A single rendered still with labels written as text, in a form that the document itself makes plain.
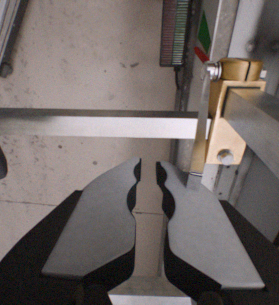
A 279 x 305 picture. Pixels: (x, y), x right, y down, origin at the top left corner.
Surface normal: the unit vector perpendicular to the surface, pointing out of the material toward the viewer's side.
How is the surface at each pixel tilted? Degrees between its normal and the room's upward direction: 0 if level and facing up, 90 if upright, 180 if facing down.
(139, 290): 90
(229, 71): 49
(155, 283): 90
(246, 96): 90
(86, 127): 0
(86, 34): 0
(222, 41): 0
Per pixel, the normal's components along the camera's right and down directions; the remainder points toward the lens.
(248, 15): -0.03, 0.51
